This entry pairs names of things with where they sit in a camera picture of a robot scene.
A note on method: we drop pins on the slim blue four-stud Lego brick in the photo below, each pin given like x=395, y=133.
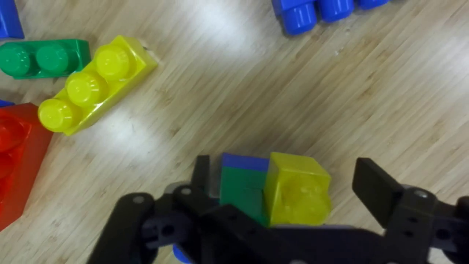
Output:
x=9, y=19

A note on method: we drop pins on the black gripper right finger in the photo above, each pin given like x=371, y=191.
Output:
x=411, y=220

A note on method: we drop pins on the red Lego brick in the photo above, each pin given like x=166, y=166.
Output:
x=19, y=161

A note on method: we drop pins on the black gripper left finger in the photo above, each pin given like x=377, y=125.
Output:
x=126, y=229

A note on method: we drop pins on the green two-stud Lego brick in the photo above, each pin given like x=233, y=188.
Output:
x=44, y=59

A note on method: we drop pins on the small blue Lego brick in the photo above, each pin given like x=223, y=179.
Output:
x=5, y=103

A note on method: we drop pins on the yellow three-stud Lego brick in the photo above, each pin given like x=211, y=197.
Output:
x=298, y=195
x=97, y=82

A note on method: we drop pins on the large blue Lego brick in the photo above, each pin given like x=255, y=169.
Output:
x=302, y=16

